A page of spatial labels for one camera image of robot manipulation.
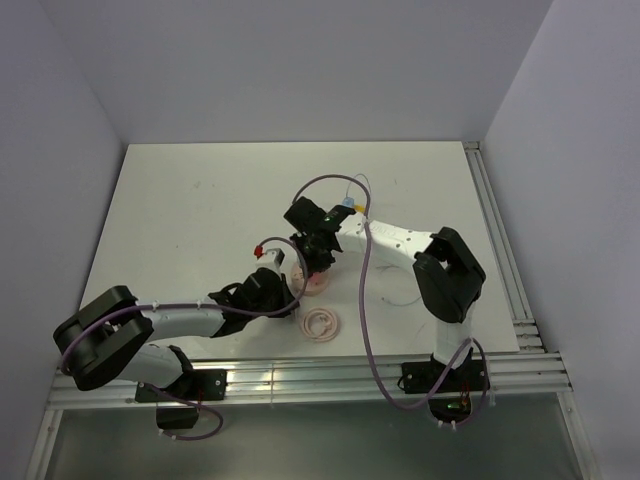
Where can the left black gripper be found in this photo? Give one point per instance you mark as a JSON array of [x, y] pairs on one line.
[[286, 296]]

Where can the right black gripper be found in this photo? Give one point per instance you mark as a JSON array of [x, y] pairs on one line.
[[322, 264]]

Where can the pink round power strip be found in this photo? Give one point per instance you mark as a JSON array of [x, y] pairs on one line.
[[311, 288]]

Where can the light blue charger plug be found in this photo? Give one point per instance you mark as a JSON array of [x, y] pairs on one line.
[[348, 202]]

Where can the pink plug adapter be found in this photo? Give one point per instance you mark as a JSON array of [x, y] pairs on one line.
[[318, 277]]

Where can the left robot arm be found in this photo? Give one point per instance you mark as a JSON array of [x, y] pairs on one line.
[[114, 337]]

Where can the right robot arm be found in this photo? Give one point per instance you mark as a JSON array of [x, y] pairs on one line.
[[448, 276]]

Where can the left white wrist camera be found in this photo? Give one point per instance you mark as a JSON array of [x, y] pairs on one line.
[[270, 259]]

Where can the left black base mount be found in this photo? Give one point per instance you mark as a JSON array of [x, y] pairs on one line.
[[182, 404]]

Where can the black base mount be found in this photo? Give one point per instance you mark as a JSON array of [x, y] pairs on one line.
[[182, 404], [463, 393]]

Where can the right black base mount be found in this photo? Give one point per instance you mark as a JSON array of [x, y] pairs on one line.
[[463, 393]]

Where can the aluminium right side rail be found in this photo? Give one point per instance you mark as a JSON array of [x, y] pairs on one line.
[[526, 329]]

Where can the aluminium front rail frame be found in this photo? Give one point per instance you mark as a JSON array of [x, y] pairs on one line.
[[314, 419]]

